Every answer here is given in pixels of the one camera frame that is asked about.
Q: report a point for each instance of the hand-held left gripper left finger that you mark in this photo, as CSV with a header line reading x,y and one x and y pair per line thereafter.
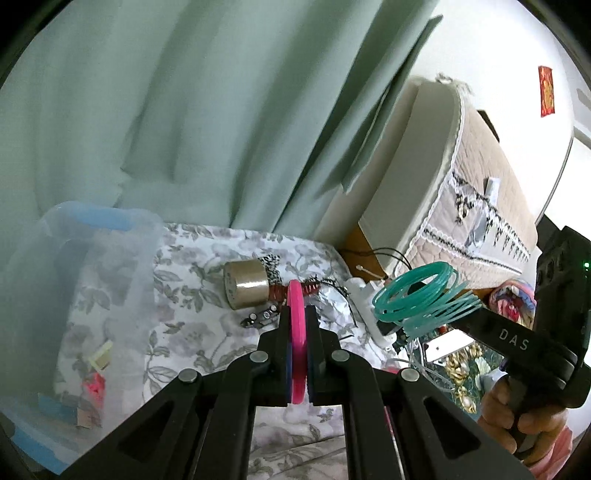
x,y
277,364

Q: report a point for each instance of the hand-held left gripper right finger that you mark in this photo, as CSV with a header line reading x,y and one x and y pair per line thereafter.
x,y
321,364

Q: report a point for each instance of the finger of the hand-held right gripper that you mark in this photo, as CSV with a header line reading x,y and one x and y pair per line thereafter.
x,y
388,329

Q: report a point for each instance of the pink disc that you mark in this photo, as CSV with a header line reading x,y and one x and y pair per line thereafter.
x,y
298,341

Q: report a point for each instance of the bundle of teal thin bangles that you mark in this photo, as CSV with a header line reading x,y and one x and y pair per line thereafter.
x,y
415,304

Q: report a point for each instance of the cream hair claw clip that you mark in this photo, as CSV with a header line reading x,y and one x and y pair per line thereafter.
x,y
101,355

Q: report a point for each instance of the clear plastic storage container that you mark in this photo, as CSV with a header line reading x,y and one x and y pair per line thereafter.
x,y
69,300

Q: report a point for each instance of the small blue and white box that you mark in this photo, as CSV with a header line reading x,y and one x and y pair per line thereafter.
x,y
53,406

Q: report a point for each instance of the person's right forearm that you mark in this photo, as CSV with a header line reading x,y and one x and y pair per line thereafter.
x,y
556,454

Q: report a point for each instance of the person's right hand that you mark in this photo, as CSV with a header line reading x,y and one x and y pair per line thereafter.
x,y
498,408

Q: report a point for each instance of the colourful floral cloth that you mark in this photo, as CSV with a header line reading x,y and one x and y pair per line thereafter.
x,y
512,297

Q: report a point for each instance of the white power strip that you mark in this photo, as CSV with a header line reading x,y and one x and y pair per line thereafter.
x,y
358,288

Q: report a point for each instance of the smartphone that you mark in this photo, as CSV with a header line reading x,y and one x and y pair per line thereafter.
x,y
450,347

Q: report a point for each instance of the dark green floral sheet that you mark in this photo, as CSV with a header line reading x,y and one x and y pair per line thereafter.
x,y
466,369

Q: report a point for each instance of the leopard print scrunchie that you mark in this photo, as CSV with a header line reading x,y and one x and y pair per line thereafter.
x,y
273,270

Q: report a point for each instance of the white mattress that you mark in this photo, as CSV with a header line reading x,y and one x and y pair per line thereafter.
x,y
415,184

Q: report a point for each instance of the beige quilted lace cover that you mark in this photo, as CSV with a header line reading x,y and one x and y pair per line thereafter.
x,y
480,152

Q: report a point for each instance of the pale green curtain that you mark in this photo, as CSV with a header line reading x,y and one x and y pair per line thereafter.
x,y
184,92

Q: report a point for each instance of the wooden bed frame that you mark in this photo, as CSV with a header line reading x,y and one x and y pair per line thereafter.
x,y
364,249

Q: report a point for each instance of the red wall decoration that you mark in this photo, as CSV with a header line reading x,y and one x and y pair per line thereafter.
x,y
547,92

